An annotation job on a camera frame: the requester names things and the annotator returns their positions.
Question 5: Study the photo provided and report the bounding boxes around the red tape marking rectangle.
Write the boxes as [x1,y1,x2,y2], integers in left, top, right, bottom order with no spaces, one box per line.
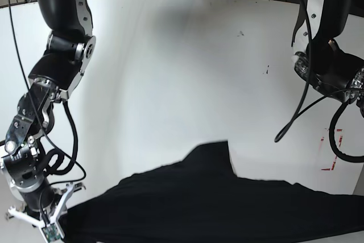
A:
[318,127,344,172]

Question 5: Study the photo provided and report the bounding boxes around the black t-shirt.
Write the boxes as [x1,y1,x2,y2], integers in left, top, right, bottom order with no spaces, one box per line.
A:
[64,141,363,242]

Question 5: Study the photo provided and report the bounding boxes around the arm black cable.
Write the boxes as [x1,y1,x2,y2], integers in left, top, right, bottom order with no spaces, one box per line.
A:
[0,0,88,188]
[274,0,364,164]

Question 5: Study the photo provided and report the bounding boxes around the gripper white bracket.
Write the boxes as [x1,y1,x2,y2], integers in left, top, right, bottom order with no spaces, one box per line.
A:
[5,182,85,240]

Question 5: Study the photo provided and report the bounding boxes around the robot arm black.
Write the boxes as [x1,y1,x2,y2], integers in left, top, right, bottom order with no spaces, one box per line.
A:
[1,0,96,242]
[291,0,363,108]

